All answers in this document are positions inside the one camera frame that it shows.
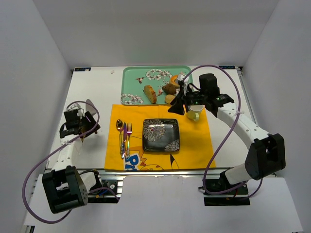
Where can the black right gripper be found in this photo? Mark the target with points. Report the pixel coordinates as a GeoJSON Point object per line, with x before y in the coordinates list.
{"type": "Point", "coordinates": [184, 96]}

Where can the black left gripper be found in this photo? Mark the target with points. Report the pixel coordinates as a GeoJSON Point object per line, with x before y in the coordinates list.
{"type": "Point", "coordinates": [88, 122]}

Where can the wooden handled metal spatula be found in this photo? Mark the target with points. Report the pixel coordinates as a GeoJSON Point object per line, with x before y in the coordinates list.
{"type": "Point", "coordinates": [89, 107]}

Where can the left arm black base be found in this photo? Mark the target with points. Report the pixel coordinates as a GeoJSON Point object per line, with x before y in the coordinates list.
{"type": "Point", "coordinates": [101, 188]}

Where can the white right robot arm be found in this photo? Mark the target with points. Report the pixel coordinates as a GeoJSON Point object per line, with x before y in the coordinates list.
{"type": "Point", "coordinates": [266, 151]}

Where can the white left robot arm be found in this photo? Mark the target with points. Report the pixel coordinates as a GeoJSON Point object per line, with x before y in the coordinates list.
{"type": "Point", "coordinates": [64, 187]}

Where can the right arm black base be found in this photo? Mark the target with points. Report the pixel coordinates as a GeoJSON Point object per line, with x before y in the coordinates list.
{"type": "Point", "coordinates": [222, 193]}

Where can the small round muffin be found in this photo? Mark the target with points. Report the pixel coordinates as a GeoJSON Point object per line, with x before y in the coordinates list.
{"type": "Point", "coordinates": [169, 98]}

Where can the brown croissant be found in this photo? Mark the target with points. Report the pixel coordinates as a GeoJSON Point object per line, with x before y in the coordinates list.
{"type": "Point", "coordinates": [169, 89]}

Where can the yellow green mug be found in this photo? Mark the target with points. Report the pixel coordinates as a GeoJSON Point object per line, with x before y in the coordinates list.
{"type": "Point", "coordinates": [194, 112]}

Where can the iridescent spoon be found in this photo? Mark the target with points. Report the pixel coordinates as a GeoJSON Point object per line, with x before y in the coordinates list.
{"type": "Point", "coordinates": [120, 127]}

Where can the iridescent knife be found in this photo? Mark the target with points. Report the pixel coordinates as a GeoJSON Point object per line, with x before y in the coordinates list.
{"type": "Point", "coordinates": [124, 141]}

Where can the sliced loaf cake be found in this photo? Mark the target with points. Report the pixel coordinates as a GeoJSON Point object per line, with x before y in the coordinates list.
{"type": "Point", "coordinates": [150, 94]}

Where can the iridescent fork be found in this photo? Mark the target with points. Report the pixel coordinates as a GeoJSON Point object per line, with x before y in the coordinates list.
{"type": "Point", "coordinates": [129, 132]}

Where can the black floral square plate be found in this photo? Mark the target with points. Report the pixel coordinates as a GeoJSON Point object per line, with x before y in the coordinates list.
{"type": "Point", "coordinates": [160, 135]}

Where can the yellow cartoon placemat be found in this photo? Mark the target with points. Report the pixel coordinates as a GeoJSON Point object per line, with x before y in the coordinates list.
{"type": "Point", "coordinates": [195, 141]}

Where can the green floral tray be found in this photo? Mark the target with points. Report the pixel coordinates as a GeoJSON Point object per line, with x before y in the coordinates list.
{"type": "Point", "coordinates": [135, 78]}

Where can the blue label left corner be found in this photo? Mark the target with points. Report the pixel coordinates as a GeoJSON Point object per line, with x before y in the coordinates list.
{"type": "Point", "coordinates": [82, 69]}

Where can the blue label corner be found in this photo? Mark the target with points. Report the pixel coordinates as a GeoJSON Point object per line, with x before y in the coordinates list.
{"type": "Point", "coordinates": [227, 67]}
{"type": "Point", "coordinates": [82, 69]}

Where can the blue label right corner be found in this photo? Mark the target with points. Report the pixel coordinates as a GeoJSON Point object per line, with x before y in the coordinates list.
{"type": "Point", "coordinates": [227, 67]}

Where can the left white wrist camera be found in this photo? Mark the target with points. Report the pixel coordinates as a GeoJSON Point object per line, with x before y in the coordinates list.
{"type": "Point", "coordinates": [77, 107]}

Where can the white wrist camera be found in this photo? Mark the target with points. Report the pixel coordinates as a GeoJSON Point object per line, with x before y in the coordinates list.
{"type": "Point", "coordinates": [77, 107]}
{"type": "Point", "coordinates": [182, 80]}

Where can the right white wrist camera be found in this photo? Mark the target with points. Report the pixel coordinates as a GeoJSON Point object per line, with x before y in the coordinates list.
{"type": "Point", "coordinates": [182, 80]}

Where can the glazed ring donut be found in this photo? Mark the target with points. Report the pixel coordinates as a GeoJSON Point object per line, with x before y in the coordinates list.
{"type": "Point", "coordinates": [174, 81]}

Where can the aluminium front rail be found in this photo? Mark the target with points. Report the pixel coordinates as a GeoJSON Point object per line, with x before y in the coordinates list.
{"type": "Point", "coordinates": [116, 177]}

